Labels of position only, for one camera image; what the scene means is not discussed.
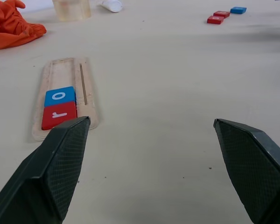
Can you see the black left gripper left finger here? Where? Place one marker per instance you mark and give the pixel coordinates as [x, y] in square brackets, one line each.
[42, 177]

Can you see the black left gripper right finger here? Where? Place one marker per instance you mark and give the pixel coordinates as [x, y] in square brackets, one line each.
[254, 172]

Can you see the red letter tile r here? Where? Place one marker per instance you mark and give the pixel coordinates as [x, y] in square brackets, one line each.
[58, 114]

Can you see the blue letter tile o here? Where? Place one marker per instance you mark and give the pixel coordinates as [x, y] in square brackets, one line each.
[59, 96]

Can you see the wooden letter tray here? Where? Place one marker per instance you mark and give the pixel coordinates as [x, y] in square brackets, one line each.
[60, 74]

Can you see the crumpled orange cloth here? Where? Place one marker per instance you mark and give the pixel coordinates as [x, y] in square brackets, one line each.
[9, 25]

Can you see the translucent tape roll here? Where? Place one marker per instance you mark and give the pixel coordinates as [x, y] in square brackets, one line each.
[71, 10]

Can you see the white squeeze tube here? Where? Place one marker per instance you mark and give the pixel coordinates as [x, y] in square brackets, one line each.
[113, 5]

